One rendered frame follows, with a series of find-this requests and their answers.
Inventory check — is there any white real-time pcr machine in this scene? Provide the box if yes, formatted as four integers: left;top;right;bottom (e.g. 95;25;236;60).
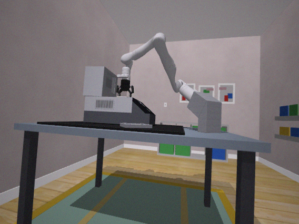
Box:
83;66;155;125

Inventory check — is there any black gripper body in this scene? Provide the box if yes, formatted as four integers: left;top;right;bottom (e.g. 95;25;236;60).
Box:
120;79;130;91

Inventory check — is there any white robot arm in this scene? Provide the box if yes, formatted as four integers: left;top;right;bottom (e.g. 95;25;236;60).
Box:
117;33;197;101

